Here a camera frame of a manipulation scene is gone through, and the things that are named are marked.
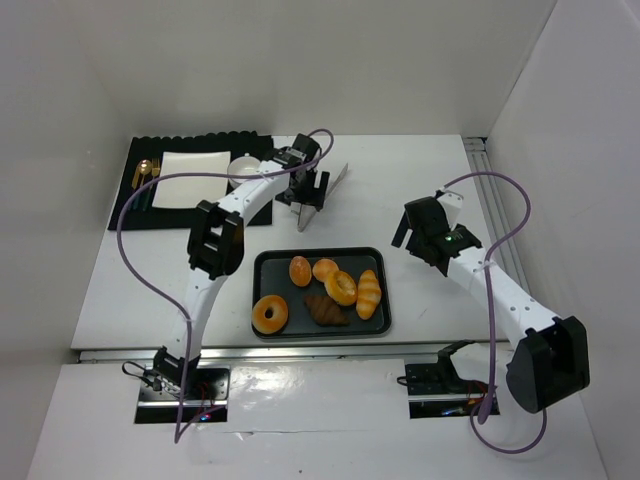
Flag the metal tongs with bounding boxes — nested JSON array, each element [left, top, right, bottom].
[[292, 163, 349, 232]]

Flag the orange hollow bun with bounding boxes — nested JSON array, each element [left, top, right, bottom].
[[324, 270, 357, 306]]

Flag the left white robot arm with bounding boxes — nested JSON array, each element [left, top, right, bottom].
[[153, 134, 329, 396]]

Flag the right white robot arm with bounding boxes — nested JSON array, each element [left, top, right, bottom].
[[392, 191, 590, 414]]

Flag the striped yellow bread roll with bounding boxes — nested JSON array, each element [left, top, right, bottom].
[[356, 270, 382, 320]]

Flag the white cup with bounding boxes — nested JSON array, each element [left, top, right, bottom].
[[227, 155, 261, 189]]

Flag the round orange bun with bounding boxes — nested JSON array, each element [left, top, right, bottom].
[[312, 258, 339, 283]]

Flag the round sugared bun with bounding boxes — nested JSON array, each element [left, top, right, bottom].
[[289, 256, 312, 287]]

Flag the black baking tray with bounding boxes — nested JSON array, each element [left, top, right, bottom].
[[253, 247, 392, 341]]

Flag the chocolate croissant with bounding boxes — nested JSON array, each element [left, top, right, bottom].
[[304, 295, 350, 327]]

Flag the white square plate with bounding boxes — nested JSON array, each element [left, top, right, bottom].
[[152, 151, 231, 209]]

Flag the gold fork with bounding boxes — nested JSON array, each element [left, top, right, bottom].
[[141, 158, 161, 212]]

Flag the gold spoon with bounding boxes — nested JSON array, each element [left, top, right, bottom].
[[132, 159, 153, 193]]

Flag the black placemat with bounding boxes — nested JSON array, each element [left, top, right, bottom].
[[108, 131, 274, 231]]

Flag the aluminium rail right side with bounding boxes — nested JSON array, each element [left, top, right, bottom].
[[462, 137, 529, 292]]

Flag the ring donut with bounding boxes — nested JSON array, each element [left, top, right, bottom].
[[251, 295, 289, 335]]

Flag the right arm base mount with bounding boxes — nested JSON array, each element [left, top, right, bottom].
[[396, 340, 488, 419]]

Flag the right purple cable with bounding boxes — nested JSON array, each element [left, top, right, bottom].
[[444, 170, 548, 455]]

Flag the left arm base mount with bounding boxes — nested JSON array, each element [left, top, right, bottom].
[[121, 361, 231, 424]]

